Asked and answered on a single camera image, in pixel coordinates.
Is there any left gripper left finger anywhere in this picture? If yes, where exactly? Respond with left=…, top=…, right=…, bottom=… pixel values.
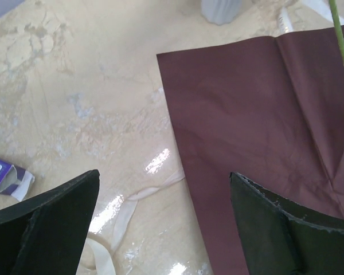
left=0, top=170, right=100, bottom=274

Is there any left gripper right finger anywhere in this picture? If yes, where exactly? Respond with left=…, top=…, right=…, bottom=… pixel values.
left=230, top=172, right=344, bottom=275

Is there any cream ribbon gold lettering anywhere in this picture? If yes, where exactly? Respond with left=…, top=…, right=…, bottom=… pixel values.
left=83, top=7, right=295, bottom=275

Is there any red wrapping paper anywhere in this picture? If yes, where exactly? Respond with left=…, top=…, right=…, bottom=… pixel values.
left=157, top=28, right=344, bottom=274

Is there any white rose stem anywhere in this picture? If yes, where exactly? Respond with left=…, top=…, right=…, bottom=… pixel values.
left=329, top=0, right=344, bottom=66

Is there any white ribbed vase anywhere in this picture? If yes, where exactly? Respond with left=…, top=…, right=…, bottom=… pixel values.
left=201, top=0, right=243, bottom=26

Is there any purple white toothpaste box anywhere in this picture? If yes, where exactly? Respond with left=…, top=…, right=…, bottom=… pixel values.
left=0, top=159, right=35, bottom=201

